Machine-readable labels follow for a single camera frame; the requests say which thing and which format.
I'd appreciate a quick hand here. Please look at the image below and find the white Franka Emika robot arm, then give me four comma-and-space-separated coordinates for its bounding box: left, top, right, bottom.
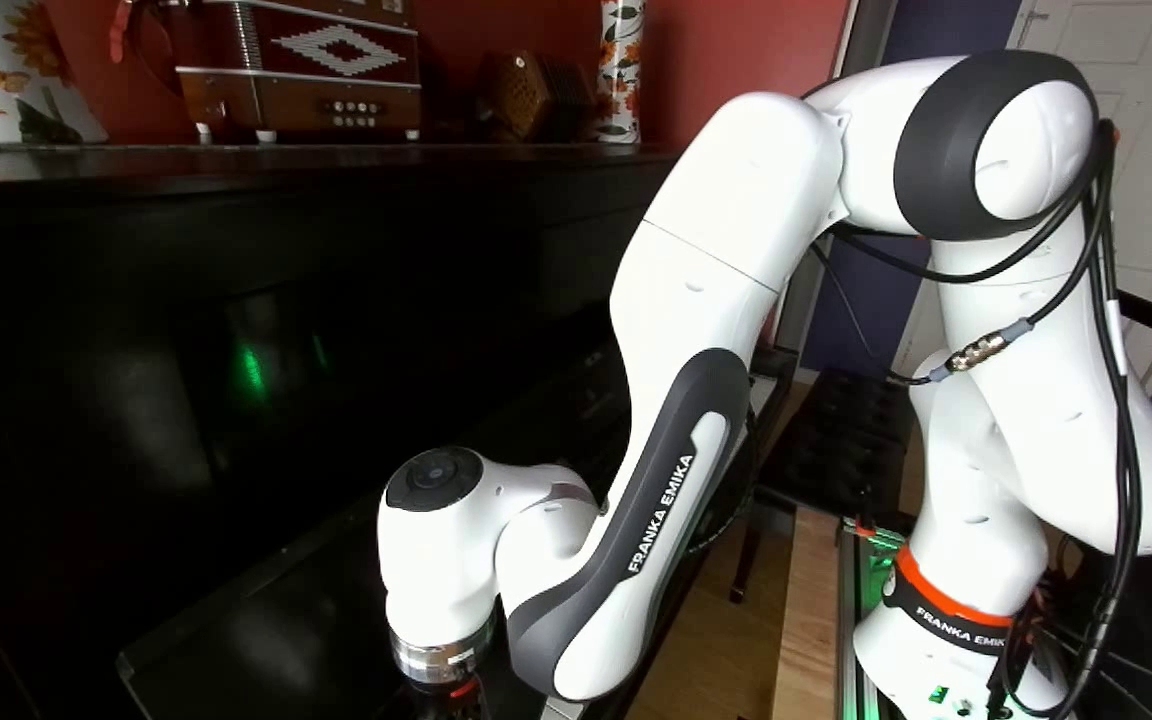
377, 54, 1152, 720

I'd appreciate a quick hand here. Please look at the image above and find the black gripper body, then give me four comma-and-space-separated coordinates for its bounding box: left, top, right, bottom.
406, 682, 485, 720

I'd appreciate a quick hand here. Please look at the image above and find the patterned white vase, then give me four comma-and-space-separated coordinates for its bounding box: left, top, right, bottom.
591, 0, 642, 146

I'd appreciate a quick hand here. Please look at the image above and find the black upright piano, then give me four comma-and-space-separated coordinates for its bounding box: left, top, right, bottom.
0, 150, 665, 720

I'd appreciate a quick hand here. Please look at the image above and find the floral picture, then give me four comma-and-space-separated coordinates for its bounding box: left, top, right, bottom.
0, 0, 104, 146

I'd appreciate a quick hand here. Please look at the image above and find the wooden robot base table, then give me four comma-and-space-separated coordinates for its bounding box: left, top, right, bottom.
771, 510, 840, 720

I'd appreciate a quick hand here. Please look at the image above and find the brown patterned wooden box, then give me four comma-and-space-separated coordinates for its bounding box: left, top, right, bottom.
165, 0, 421, 146

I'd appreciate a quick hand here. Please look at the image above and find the black piano bench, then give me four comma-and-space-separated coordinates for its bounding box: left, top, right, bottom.
729, 367, 910, 606

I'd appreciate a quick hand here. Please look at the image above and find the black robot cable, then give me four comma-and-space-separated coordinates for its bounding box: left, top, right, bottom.
813, 115, 1147, 720

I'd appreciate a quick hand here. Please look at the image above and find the dark brown faceted ornament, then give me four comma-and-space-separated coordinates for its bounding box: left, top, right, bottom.
476, 54, 546, 141

